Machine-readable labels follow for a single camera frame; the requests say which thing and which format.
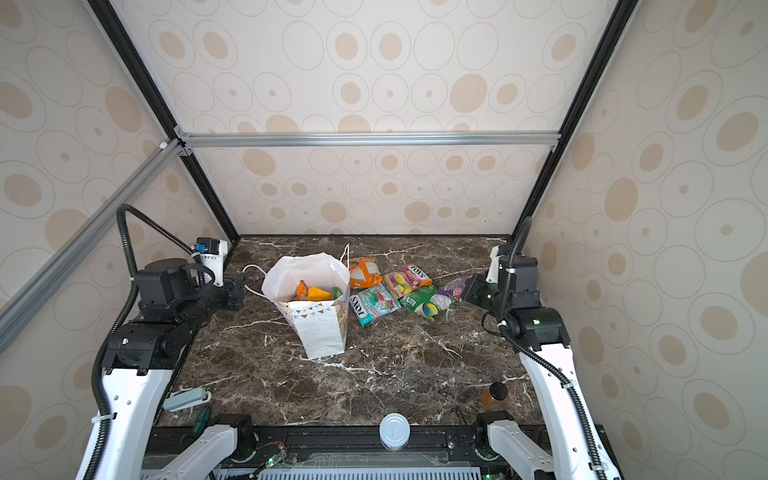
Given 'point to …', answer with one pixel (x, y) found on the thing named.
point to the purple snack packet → (455, 286)
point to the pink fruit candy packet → (302, 291)
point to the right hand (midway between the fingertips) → (467, 279)
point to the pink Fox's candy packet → (398, 283)
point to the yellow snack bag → (317, 294)
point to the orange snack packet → (364, 272)
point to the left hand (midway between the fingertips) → (252, 271)
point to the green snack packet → (415, 300)
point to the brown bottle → (496, 392)
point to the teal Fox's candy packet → (371, 303)
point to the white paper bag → (320, 326)
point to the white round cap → (395, 431)
